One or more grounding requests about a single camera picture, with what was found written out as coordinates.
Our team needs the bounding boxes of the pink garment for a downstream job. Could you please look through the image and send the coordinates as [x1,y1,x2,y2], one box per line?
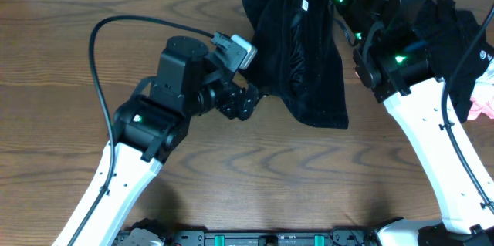
[467,62,493,120]

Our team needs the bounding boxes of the black velvet skirt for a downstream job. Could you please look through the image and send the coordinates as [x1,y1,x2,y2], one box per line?
[241,0,349,129]

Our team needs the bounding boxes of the left black camera cable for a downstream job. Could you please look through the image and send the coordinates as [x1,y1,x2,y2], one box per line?
[67,15,215,246]

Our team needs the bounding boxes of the black mounting rail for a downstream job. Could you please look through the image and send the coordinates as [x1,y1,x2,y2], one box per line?
[111,229,383,246]

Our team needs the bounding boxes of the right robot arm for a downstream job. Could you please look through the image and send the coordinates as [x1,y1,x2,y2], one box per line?
[330,0,493,245]

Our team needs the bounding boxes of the black t-shirt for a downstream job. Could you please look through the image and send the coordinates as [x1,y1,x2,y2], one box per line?
[414,0,493,123]

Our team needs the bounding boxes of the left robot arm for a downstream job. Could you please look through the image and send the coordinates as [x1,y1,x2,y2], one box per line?
[55,32,260,245]

